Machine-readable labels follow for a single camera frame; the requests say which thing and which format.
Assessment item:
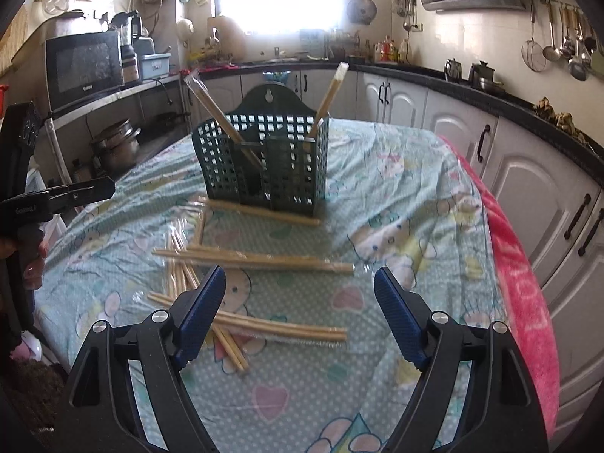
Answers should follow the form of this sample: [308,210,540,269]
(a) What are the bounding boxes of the black microwave oven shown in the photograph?
[45,29,125,113]

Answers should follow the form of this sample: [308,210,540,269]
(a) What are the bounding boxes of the ginger roots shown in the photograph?
[535,97,592,146]

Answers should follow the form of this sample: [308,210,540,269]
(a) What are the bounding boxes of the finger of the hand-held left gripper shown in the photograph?
[47,177,116,211]

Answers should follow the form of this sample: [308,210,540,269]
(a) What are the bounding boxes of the red seasoning bottle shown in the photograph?
[374,36,398,63]

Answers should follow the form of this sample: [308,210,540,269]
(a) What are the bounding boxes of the cartoon printed green tablecloth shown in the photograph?
[33,116,513,453]

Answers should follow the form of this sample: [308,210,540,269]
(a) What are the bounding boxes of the wooden cutting board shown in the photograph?
[206,15,247,65]

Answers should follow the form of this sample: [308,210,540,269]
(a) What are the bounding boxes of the steel cooking pot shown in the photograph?
[89,119,143,173]

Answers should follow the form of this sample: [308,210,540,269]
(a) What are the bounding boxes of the large steel ladle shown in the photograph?
[567,8,589,82]

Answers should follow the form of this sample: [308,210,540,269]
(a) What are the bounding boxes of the wire mesh strainer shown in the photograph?
[521,0,549,73]

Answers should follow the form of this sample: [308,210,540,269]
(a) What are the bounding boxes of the steel lidded pot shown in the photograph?
[468,60,507,94]

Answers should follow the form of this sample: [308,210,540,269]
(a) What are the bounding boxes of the person's left hand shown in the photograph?
[21,240,49,291]

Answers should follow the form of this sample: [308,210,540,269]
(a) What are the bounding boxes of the pink blanket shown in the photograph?
[436,133,561,432]

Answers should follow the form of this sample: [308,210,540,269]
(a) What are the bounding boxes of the wooden chopstick pair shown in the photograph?
[152,247,356,275]
[206,197,322,227]
[165,210,207,296]
[147,291,349,343]
[308,61,350,141]
[185,74,264,171]
[210,323,250,377]

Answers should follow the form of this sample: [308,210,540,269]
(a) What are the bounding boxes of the green plastic utensil basket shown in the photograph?
[192,82,331,217]

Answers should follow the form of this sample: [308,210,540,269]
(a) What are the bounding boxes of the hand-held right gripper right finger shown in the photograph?
[374,267,550,453]

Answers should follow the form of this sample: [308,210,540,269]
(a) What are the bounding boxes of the black kitchen countertop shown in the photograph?
[198,59,604,171]

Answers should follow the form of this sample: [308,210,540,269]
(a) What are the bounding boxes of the hanging small utensils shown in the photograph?
[393,0,419,33]

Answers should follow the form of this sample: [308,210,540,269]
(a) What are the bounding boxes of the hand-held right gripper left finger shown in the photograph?
[68,265,226,453]

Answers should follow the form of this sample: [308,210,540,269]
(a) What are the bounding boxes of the hanging steel spoon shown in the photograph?
[559,4,577,60]
[582,13,598,56]

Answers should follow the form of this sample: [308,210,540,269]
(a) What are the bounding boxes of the blue plastic box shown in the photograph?
[138,52,173,81]

